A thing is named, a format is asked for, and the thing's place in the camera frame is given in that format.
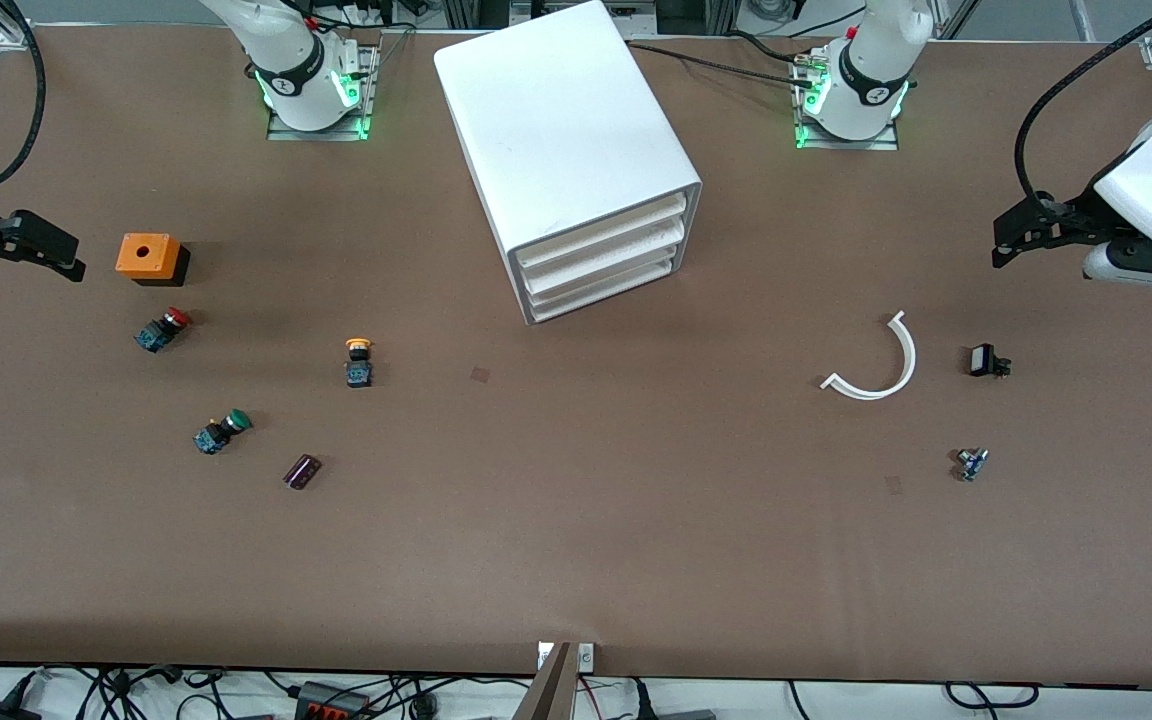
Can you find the black orange power strip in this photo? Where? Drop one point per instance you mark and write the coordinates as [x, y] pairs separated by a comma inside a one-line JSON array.
[[331, 702]]

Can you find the yellow push button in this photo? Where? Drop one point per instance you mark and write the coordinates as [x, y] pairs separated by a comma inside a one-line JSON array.
[[359, 368]]

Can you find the white drawer cabinet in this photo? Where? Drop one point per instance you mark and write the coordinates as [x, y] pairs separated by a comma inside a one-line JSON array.
[[556, 110]]

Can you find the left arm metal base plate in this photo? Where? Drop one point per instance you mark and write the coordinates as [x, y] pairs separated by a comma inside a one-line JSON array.
[[851, 145]]

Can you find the white curved plastic strip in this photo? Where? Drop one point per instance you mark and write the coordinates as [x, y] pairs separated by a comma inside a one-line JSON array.
[[908, 360]]

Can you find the dark red capacitor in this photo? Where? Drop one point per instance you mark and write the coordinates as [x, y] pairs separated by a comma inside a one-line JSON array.
[[302, 472]]

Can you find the orange button enclosure box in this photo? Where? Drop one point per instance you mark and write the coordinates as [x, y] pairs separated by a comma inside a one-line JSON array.
[[144, 255]]

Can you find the small white bracket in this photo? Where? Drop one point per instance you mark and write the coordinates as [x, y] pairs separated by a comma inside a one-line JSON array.
[[586, 657]]

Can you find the tan wooden post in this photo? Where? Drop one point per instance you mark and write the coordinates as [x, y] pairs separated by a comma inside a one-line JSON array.
[[548, 695]]

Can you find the small blue metal component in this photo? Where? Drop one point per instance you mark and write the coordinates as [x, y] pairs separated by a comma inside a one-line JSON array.
[[971, 464]]

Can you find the small black switch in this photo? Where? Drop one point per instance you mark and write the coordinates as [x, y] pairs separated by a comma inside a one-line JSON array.
[[984, 360]]

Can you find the white closed drawer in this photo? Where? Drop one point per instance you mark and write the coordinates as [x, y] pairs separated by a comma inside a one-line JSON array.
[[604, 285], [604, 258]]

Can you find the green push button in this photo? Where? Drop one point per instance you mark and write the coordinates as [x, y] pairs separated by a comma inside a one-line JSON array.
[[221, 432]]

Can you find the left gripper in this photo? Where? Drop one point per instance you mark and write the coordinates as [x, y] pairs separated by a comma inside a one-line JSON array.
[[1082, 215]]

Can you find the red push button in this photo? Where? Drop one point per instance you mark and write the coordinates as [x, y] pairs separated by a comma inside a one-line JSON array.
[[164, 328]]

